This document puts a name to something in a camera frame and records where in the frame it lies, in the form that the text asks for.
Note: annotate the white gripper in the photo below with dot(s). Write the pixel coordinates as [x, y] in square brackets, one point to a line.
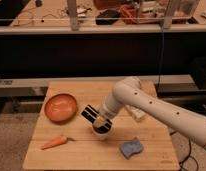
[101, 124]

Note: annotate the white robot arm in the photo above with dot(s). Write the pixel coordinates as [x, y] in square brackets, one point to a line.
[128, 92]

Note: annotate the white ceramic cup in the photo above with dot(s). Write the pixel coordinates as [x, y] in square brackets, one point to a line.
[100, 136]

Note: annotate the white eraser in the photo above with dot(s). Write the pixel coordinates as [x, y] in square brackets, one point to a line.
[135, 113]

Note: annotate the orange bowl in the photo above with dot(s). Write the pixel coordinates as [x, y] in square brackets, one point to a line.
[61, 107]

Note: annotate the orange toy carrot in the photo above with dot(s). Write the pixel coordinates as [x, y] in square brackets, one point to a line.
[62, 139]

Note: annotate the black bag on bench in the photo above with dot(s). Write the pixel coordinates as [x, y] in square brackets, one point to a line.
[107, 17]

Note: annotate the orange tool on bench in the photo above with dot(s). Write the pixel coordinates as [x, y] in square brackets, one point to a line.
[129, 14]

